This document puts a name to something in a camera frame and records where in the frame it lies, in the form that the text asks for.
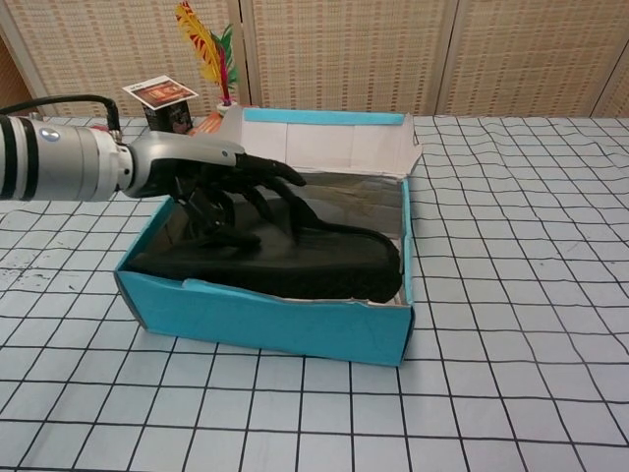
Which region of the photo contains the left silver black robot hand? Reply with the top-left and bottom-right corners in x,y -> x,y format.
122,130 -> 309,236

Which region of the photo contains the blue cardboard shoe box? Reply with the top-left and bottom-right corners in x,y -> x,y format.
113,106 -> 425,369

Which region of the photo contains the orange cardboard box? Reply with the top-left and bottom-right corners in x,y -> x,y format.
189,111 -> 227,138

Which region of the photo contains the black carton with photo card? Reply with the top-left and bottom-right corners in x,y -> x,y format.
122,74 -> 199,135

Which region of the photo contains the colourful feather shuttlecock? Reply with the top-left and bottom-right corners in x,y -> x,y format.
176,0 -> 241,117

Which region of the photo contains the beige woven screen panel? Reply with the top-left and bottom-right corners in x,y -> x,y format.
0,0 -> 247,118
243,0 -> 461,118
439,0 -> 629,118

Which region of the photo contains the blue checked tablecloth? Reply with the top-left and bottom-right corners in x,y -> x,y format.
0,115 -> 629,472

